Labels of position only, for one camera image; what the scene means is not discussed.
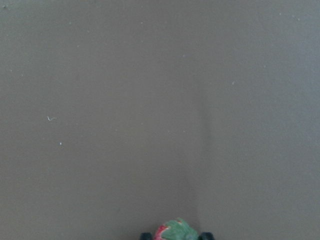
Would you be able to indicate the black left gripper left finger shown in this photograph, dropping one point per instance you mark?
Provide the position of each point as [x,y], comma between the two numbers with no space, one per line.
[145,236]

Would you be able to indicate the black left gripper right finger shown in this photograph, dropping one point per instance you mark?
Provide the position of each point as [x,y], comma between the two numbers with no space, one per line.
[207,236]

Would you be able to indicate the red strawberry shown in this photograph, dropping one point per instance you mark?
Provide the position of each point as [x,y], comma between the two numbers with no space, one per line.
[175,229]

